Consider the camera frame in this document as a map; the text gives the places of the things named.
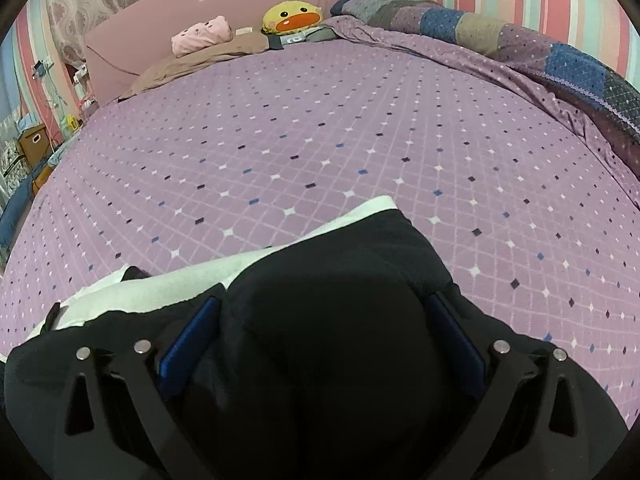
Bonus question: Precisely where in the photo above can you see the wall power socket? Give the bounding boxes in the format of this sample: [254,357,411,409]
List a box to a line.
[32,58,54,79]

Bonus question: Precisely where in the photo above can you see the tan pillow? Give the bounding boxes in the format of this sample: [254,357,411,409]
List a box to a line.
[118,30,270,101]

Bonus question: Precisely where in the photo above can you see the patchwork quilt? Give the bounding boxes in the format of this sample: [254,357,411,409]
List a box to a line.
[330,0,639,141]

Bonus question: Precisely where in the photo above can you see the patterned storage drawers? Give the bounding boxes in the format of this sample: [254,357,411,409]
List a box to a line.
[1,139,30,197]

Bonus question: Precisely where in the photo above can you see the purple diamond-pattern bed sheet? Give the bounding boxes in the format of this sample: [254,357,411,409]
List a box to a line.
[1,18,639,421]

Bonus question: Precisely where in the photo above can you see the yellow duck plush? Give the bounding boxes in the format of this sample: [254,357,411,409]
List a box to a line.
[262,0,323,35]

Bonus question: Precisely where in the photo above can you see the pink headboard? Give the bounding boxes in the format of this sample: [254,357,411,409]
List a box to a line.
[85,0,337,106]

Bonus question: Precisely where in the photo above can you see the brown cardboard box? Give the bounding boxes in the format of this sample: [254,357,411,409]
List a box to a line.
[18,124,52,169]

